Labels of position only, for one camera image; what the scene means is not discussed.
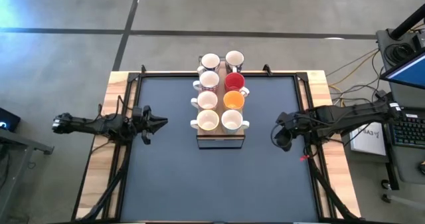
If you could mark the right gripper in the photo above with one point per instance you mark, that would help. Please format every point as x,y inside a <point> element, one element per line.
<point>292,122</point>

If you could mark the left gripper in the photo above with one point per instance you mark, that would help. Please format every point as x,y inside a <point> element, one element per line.
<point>142,122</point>

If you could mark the yellow mug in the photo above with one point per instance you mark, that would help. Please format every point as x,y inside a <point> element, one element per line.
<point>208,120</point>

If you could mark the pink white mug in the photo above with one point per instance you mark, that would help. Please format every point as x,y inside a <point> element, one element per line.
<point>207,100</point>

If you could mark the green leaf patterned mug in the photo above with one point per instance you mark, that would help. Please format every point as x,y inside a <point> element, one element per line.
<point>231,121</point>

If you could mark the orange mug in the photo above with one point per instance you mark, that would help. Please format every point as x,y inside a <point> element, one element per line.
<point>233,100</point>

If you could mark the red white patterned mug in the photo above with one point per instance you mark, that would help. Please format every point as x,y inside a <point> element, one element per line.
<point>209,80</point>

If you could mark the blue and white mug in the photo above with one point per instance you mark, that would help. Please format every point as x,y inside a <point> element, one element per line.
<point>210,61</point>

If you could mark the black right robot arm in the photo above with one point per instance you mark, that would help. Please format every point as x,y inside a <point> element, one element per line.
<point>348,114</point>

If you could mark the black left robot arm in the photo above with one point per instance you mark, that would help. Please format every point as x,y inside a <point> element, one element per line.
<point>86,124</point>

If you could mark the wooden mug rack tray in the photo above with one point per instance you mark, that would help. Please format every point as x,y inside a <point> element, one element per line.
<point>220,133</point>

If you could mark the blue-grey table mat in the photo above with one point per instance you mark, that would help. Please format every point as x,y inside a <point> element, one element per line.
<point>216,184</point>

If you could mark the white booklet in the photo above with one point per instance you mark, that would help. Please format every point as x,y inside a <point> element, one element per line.
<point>367,139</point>

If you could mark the grey computer cart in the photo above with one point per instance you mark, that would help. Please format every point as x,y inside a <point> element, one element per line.
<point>406,165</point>

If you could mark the black keyboard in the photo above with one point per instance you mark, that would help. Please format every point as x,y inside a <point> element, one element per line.
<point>410,131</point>

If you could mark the grey metal bench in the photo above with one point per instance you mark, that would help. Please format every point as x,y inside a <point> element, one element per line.
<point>20,142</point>

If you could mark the computer monitor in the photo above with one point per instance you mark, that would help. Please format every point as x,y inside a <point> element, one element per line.
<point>408,71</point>

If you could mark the black box with light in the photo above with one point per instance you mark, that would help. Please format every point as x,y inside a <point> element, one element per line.
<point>7,119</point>

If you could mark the black pole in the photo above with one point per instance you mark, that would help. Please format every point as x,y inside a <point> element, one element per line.
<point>408,24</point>

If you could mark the black table frame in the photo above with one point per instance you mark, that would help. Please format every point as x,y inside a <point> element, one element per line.
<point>272,73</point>

